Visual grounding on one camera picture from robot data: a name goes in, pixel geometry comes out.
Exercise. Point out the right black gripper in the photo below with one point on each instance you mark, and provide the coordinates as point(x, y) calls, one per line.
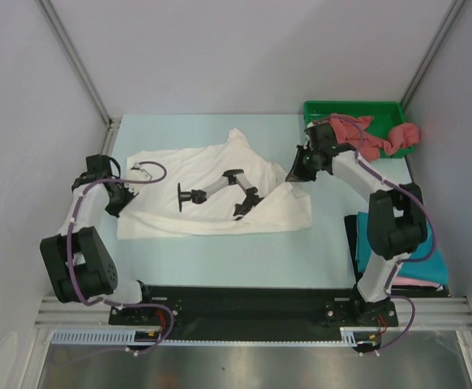
point(298, 173)

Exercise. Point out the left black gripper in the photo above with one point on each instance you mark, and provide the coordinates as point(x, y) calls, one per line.
point(130, 196)

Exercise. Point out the white t-shirt with robot print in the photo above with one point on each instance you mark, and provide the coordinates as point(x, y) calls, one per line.
point(224, 189)

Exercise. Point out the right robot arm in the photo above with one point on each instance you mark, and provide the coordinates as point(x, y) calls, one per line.
point(396, 225)

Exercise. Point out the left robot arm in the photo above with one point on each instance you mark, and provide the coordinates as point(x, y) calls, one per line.
point(78, 263)

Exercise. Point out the salmon red t-shirt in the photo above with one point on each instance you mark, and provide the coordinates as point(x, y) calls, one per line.
point(357, 132)

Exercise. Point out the green plastic bin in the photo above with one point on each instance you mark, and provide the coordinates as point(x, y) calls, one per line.
point(386, 113)

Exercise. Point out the pink folded t-shirt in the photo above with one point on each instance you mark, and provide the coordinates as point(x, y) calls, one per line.
point(411, 282)

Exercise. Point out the teal folded t-shirt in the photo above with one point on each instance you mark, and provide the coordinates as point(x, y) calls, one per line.
point(433, 269)

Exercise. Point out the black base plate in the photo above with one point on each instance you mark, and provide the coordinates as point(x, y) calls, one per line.
point(256, 315)

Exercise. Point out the light blue cable duct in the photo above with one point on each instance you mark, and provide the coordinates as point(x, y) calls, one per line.
point(93, 337)

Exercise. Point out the left aluminium frame post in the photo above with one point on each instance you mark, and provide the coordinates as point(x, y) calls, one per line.
point(76, 63)

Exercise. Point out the aluminium frame post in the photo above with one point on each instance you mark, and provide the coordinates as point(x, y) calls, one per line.
point(451, 16)
point(76, 63)

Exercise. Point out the aluminium front rail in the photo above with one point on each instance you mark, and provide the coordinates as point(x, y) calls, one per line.
point(432, 314)

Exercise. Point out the right aluminium frame post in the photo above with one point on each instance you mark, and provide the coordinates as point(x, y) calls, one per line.
point(451, 16)

